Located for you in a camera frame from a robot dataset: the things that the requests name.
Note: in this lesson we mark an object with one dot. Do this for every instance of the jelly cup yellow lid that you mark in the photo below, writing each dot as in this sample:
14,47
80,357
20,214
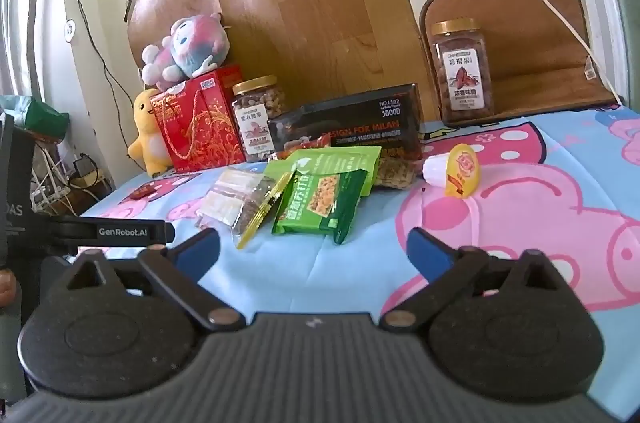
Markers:
460,173

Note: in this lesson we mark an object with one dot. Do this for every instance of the dark green cracker packet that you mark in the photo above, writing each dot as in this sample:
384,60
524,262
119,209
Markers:
315,203

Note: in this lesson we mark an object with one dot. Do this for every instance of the clear snack packet yellow edge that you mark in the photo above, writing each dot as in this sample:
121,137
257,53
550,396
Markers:
235,203

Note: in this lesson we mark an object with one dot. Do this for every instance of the wood grain board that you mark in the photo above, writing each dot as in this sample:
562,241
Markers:
310,3

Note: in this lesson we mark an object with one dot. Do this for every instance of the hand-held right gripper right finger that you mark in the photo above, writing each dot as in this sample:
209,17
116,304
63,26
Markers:
430,254

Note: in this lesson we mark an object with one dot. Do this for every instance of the white curtain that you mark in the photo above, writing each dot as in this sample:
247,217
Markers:
20,3

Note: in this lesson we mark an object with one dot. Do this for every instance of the small dark red packet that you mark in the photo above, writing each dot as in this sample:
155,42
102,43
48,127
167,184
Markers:
145,191

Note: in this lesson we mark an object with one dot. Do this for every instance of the red snack packet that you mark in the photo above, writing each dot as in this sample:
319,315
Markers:
305,143

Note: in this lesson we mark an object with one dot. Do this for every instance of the pink plush toy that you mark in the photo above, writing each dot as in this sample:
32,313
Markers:
195,43

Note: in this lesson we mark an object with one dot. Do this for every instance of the red gift box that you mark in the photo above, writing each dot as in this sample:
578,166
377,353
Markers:
200,128

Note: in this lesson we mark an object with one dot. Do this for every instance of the cartoon pig printed blanket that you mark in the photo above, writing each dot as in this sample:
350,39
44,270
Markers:
350,278

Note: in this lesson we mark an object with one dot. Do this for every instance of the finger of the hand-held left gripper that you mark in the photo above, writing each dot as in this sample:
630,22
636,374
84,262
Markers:
125,232

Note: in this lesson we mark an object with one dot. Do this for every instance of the light green snack bag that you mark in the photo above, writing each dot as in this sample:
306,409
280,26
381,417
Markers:
340,160

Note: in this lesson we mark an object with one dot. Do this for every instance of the yellow duck plush toy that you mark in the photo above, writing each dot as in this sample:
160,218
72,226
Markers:
147,138

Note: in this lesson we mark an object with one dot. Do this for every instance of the black cardboard box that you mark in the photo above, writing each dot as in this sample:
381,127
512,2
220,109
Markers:
350,118

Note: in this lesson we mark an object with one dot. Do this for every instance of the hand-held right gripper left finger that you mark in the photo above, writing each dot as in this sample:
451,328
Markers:
200,249

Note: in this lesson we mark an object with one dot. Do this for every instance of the person's left hand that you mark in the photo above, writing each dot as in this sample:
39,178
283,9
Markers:
4,288

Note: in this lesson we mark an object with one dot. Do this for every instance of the square nut jar gold lid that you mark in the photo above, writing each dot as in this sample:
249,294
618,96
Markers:
462,73

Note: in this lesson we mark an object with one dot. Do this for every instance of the round nut jar gold lid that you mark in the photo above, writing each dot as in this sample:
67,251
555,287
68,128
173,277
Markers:
255,123

